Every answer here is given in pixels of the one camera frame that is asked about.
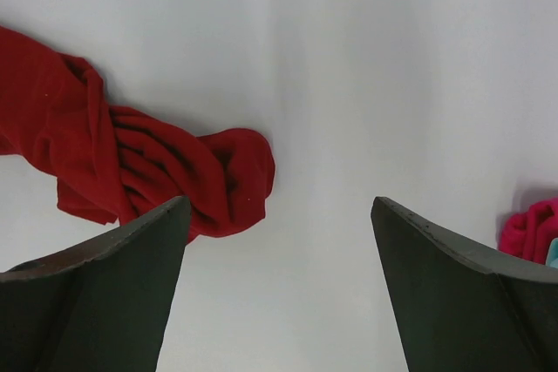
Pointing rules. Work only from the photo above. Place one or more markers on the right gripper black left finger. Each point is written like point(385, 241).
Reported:
point(101, 305)

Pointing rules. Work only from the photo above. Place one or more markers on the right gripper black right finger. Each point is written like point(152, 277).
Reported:
point(460, 305)

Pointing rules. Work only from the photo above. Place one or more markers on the red t shirt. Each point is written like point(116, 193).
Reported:
point(113, 163)

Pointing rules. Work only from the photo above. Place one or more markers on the pink folded t shirt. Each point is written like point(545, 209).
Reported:
point(529, 235)

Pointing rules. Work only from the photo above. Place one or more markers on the light blue folded t shirt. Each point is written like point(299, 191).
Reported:
point(552, 256)

